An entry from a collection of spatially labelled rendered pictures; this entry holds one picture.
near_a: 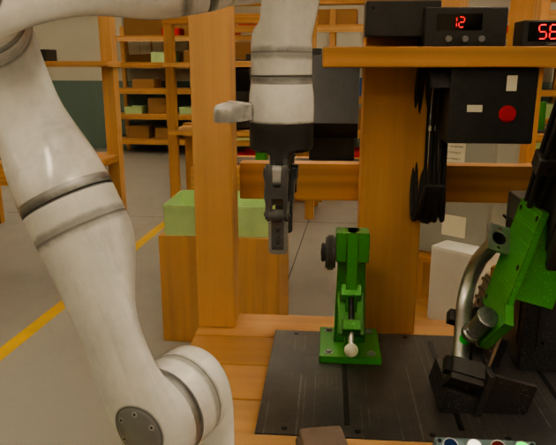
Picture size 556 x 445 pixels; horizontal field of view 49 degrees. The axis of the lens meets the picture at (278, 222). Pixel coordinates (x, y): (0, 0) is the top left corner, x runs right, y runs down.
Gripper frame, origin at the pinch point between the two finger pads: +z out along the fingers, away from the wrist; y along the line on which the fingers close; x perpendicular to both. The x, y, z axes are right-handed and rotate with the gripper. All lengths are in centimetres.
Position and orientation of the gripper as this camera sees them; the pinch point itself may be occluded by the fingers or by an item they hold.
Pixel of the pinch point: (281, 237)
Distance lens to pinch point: 74.4
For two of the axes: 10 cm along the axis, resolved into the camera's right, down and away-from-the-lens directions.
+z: 0.0, 9.7, 2.5
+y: 0.8, -2.5, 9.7
